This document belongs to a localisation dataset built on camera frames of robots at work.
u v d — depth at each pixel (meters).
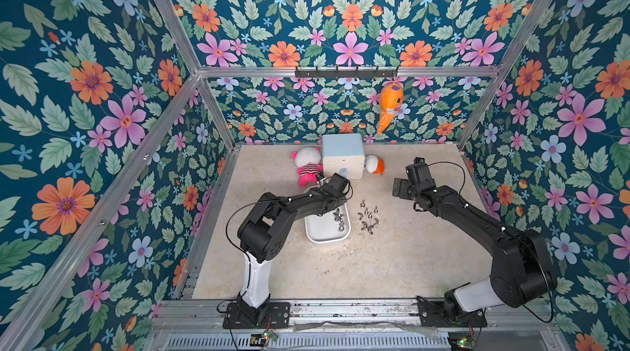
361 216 0.96
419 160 0.79
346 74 0.94
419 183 0.68
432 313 0.73
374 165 1.04
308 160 1.04
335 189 0.78
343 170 1.00
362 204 0.99
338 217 0.94
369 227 0.93
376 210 0.96
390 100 0.92
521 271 0.43
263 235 0.51
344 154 0.98
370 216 0.95
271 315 0.73
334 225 0.93
